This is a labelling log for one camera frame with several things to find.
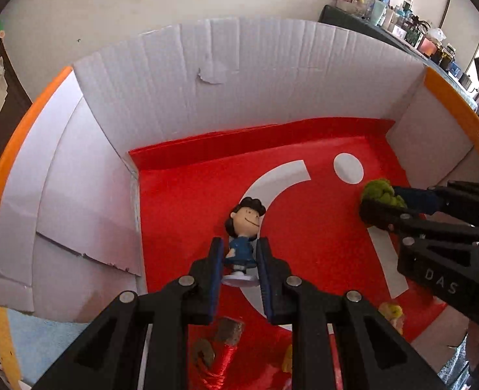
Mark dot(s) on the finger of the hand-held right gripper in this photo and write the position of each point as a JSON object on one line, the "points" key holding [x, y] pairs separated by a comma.
{"points": [[418, 201], [385, 217]]}

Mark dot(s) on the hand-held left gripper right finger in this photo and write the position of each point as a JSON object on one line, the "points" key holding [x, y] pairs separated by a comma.
{"points": [[263, 276]]}

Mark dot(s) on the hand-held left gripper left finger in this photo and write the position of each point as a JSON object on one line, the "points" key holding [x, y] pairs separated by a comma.
{"points": [[217, 276]]}

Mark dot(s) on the green knitted toy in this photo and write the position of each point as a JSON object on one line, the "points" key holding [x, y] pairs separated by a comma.
{"points": [[379, 191]]}

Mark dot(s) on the black-haired girl figurine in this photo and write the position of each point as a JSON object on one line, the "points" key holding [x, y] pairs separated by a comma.
{"points": [[243, 221]]}

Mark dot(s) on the yellow-green felt doll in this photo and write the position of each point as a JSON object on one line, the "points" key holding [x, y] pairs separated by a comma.
{"points": [[391, 313]]}

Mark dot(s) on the orange cardboard box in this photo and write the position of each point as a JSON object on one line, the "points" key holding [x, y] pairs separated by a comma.
{"points": [[182, 89]]}

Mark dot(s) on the clutter of jars and bottles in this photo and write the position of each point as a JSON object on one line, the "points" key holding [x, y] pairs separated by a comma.
{"points": [[406, 16]]}

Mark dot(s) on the blue fleece blanket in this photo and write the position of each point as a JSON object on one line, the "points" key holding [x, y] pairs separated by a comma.
{"points": [[40, 341]]}

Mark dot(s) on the dark wooden door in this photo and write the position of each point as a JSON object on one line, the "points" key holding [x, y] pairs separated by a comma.
{"points": [[15, 101]]}

